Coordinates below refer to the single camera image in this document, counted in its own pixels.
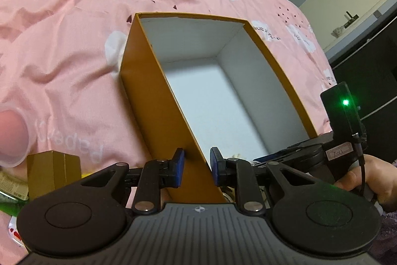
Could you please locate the orange cardboard box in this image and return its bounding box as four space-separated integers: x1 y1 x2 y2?
120 13 318 203

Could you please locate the person's right hand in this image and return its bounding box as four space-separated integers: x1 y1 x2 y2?
334 154 397 212

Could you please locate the gold small box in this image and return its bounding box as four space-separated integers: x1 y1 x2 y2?
27 151 81 201

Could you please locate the pink bottle with orange cap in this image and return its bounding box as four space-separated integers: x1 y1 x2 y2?
1 105 36 167

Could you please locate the green printed packet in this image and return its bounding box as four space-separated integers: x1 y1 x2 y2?
0 170 29 217

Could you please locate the black cable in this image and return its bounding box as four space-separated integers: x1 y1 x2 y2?
351 132 380 203

